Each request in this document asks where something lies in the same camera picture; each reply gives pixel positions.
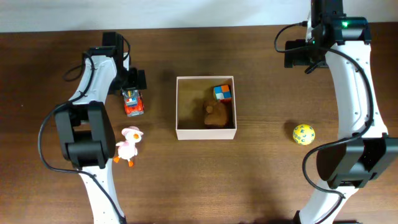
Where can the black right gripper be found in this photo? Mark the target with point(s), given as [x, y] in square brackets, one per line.
[298, 60]

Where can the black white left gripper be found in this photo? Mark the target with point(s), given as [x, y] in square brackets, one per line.
[140, 83]

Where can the red grey toy truck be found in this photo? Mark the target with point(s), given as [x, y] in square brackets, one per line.
[133, 103]

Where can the pink duck toy with hat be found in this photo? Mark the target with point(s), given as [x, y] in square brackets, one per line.
[127, 149]

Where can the yellow ball with letters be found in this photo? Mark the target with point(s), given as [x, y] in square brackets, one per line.
[303, 134]

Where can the pink cardboard box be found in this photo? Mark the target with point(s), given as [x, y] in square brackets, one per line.
[191, 93]

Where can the brown plush capybara toy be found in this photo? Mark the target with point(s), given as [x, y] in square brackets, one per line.
[216, 114]

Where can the multicolour puzzle cube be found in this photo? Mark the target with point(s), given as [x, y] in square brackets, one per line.
[222, 93]

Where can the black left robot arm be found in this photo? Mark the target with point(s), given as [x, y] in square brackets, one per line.
[85, 132]

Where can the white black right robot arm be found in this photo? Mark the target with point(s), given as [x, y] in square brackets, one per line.
[364, 149]

